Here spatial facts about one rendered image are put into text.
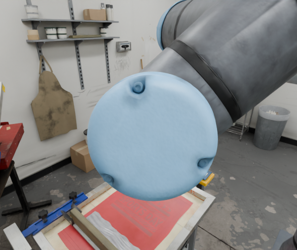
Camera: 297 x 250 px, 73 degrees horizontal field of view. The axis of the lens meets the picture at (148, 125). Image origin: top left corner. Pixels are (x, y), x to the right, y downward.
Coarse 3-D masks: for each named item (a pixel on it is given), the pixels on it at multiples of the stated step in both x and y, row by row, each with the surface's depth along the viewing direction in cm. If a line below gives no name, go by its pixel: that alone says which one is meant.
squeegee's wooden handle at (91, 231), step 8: (72, 216) 99; (80, 216) 95; (80, 224) 94; (88, 224) 92; (88, 232) 90; (96, 232) 88; (96, 240) 87; (104, 240) 85; (104, 248) 83; (112, 248) 82
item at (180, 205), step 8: (168, 200) 118; (176, 200) 118; (184, 200) 118; (176, 208) 112; (184, 208) 112; (176, 216) 108; (128, 224) 103; (168, 224) 103; (120, 232) 99; (128, 232) 99; (136, 232) 99; (160, 232) 99; (168, 232) 99; (136, 240) 96; (144, 240) 96; (152, 240) 96; (160, 240) 96; (144, 248) 92; (152, 248) 92
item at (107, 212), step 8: (120, 192) 123; (104, 200) 118; (112, 200) 118; (96, 208) 112; (104, 208) 112; (112, 208) 112; (104, 216) 108; (112, 216) 108; (120, 216) 108; (112, 224) 103; (120, 224) 103; (64, 232) 99; (72, 232) 99; (64, 240) 96; (72, 240) 96; (80, 240) 96; (72, 248) 92; (80, 248) 92; (88, 248) 92
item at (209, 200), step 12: (96, 192) 119; (192, 192) 121; (204, 192) 119; (84, 204) 114; (204, 204) 111; (192, 216) 104; (48, 228) 100; (192, 228) 98; (36, 240) 92; (180, 240) 92
